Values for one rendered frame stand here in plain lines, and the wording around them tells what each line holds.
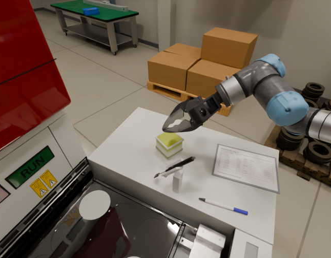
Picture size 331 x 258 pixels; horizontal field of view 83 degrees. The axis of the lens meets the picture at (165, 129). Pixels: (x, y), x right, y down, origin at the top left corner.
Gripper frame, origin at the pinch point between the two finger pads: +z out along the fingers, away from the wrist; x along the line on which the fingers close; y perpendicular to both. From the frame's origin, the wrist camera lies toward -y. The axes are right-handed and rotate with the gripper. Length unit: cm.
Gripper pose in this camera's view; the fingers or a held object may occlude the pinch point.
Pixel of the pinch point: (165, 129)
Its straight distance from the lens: 57.9
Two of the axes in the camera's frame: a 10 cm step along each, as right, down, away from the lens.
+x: -5.1, -8.6, -0.4
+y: 2.4, -1.9, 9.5
